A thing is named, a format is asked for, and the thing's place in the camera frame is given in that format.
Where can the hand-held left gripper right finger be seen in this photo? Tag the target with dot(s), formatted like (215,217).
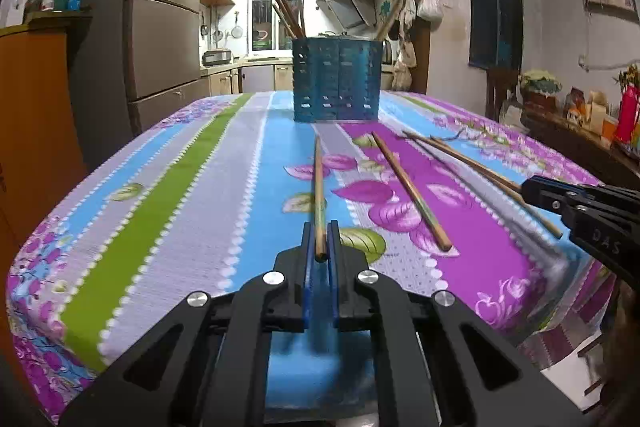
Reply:
(334,267)

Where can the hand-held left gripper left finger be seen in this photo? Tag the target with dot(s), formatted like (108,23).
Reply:
(307,302)

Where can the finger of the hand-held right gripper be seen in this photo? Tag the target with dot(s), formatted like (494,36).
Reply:
(560,183)
(545,198)

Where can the blue perforated chopstick holder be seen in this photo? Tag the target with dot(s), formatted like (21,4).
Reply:
(335,82)

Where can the dark wooden sideboard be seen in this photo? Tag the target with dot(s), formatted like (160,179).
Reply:
(575,142)

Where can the orange cup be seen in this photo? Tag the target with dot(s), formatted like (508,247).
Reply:
(609,127)

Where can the glass jar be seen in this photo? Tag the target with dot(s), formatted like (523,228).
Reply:
(575,102)

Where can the beige paper bag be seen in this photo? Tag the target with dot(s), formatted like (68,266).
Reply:
(597,109)

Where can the red thermos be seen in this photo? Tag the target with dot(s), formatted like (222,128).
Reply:
(629,117)

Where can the basket with greens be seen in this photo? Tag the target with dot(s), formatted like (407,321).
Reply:
(539,84)

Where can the dark wooden chair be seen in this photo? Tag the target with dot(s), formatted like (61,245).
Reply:
(500,92)

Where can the dried flowers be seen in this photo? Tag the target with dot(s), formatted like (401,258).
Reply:
(631,77)

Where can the floral striped tablecloth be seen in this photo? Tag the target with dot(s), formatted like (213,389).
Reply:
(175,217)

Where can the hanging cloth bags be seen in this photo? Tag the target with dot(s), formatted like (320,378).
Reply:
(406,57)

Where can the beige kitchen base cabinets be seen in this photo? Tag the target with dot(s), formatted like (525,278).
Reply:
(225,82)

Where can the hanging white plastic bag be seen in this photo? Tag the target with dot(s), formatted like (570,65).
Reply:
(430,4)

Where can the silver countertop cooker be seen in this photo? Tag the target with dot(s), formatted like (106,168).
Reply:
(217,57)

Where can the hanging strainer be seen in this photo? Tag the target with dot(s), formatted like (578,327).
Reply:
(237,29)

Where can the steel range hood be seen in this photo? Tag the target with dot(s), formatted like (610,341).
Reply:
(345,2)

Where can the grey refrigerator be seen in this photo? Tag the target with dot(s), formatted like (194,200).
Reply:
(160,32)

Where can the orange wooden cabinet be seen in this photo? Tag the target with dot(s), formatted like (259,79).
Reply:
(35,107)

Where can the white jar blue label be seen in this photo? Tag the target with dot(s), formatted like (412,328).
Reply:
(75,1)

